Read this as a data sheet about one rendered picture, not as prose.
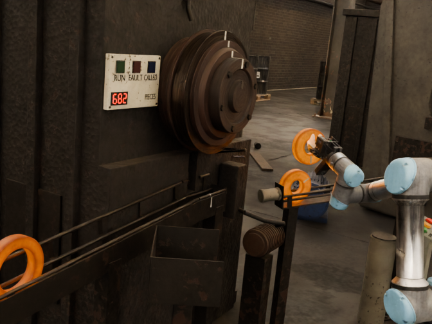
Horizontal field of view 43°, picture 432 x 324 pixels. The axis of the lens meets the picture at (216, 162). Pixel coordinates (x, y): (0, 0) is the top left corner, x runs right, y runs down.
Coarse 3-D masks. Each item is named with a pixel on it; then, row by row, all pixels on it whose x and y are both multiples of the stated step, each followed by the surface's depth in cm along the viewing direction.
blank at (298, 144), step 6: (300, 132) 234; (306, 132) 233; (312, 132) 234; (318, 132) 235; (294, 138) 234; (300, 138) 232; (306, 138) 233; (294, 144) 233; (300, 144) 233; (294, 150) 233; (300, 150) 234; (294, 156) 236; (300, 156) 234; (306, 156) 235; (312, 156) 236; (300, 162) 237; (306, 162) 236; (312, 162) 237
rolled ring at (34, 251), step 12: (0, 240) 143; (12, 240) 143; (24, 240) 146; (36, 240) 150; (0, 252) 140; (36, 252) 151; (0, 264) 140; (36, 264) 152; (24, 276) 152; (36, 276) 152; (0, 288) 142; (12, 288) 149; (24, 288) 149; (0, 300) 143
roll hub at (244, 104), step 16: (224, 64) 199; (240, 64) 203; (224, 80) 196; (240, 80) 204; (208, 96) 197; (224, 96) 200; (240, 96) 206; (224, 112) 200; (240, 112) 212; (224, 128) 202; (240, 128) 212
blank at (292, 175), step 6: (288, 174) 243; (294, 174) 244; (300, 174) 245; (306, 174) 247; (282, 180) 244; (288, 180) 243; (294, 180) 245; (300, 180) 246; (306, 180) 247; (288, 186) 244; (300, 186) 249; (306, 186) 248; (288, 192) 245; (294, 192) 249; (300, 192) 248
